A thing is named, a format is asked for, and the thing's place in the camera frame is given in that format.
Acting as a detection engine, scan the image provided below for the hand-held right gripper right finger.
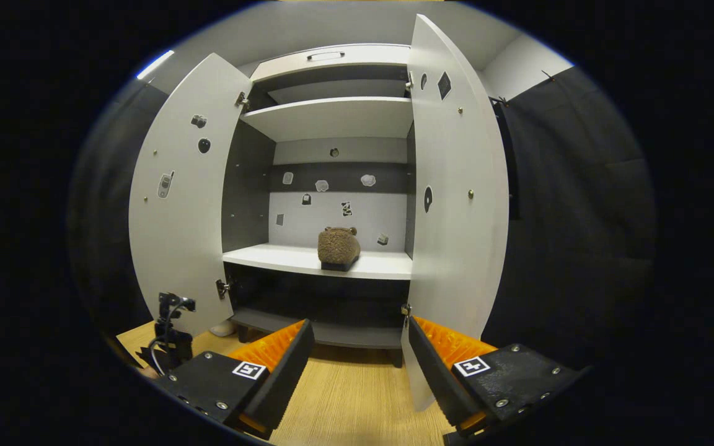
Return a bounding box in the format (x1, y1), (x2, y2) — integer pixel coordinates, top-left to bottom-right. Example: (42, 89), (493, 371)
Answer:
(407, 316), (581, 437)

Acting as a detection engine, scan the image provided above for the black backdrop cloth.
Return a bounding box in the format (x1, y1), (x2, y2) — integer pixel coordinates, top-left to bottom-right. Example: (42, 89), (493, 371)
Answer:
(69, 65), (658, 372)

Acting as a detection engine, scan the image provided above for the phone-sticker shoe cabinet door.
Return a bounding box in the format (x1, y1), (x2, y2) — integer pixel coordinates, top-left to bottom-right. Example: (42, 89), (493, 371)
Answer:
(129, 53), (253, 338)

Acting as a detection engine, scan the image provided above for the headphone-sticker shoe cabinet door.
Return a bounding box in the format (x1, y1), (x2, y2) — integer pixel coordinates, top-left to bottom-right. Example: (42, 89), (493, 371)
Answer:
(400, 14), (510, 413)

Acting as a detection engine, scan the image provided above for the ceiling light panel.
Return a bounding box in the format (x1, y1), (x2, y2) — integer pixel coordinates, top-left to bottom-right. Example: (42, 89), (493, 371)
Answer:
(136, 50), (175, 81)

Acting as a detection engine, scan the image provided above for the brown fuzzy shoe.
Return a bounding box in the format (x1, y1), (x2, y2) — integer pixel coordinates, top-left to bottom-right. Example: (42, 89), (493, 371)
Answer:
(317, 226), (361, 272)

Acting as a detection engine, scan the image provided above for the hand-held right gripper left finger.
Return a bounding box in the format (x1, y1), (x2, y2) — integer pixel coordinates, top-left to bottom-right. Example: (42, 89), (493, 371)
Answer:
(152, 319), (316, 442)

